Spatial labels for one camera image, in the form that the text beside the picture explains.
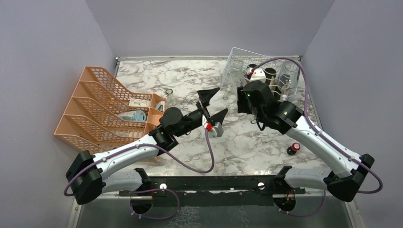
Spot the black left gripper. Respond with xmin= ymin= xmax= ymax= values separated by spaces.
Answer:
xmin=174 ymin=87 xmax=228 ymax=137

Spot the clear square glass bottle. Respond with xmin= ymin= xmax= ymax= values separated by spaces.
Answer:
xmin=165 ymin=88 xmax=181 ymax=111

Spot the green wine bottle white label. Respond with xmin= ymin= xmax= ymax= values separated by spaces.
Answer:
xmin=247 ymin=64 xmax=257 ymax=71

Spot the green wine bottle dark label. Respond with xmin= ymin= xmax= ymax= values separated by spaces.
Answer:
xmin=264 ymin=68 xmax=277 ymax=89

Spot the clear bottle with silver cap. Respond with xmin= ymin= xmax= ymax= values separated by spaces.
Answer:
xmin=278 ymin=61 xmax=299 ymax=102

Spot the tall clear glass bottle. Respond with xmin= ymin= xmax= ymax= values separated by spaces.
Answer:
xmin=249 ymin=115 xmax=258 ymax=124

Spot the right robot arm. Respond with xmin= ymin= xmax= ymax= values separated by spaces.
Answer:
xmin=237 ymin=80 xmax=374 ymax=202

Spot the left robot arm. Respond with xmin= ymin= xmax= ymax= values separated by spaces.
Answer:
xmin=63 ymin=87 xmax=228 ymax=205

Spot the blue white stapler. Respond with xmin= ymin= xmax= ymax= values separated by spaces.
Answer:
xmin=155 ymin=100 xmax=166 ymax=112

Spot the red and black stopper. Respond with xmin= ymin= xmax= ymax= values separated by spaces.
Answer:
xmin=286 ymin=142 xmax=301 ymax=156

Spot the blue correction tape package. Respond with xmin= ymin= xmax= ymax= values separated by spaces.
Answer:
xmin=117 ymin=110 xmax=147 ymax=122

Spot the white card box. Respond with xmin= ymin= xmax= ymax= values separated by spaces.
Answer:
xmin=128 ymin=98 xmax=151 ymax=107

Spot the orange plastic file organizer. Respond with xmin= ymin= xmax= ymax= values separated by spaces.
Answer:
xmin=54 ymin=66 xmax=166 ymax=154

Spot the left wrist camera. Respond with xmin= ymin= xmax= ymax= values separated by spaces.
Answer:
xmin=205 ymin=122 xmax=224 ymax=138

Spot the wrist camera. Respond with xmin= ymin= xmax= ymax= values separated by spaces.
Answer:
xmin=245 ymin=68 xmax=266 ymax=83
xmin=205 ymin=122 xmax=224 ymax=138

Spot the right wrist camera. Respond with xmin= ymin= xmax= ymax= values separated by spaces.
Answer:
xmin=245 ymin=68 xmax=266 ymax=83

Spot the white wire wine rack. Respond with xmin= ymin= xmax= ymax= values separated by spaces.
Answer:
xmin=221 ymin=47 xmax=301 ymax=101

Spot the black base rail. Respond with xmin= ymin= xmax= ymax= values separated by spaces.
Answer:
xmin=118 ymin=175 xmax=305 ymax=207

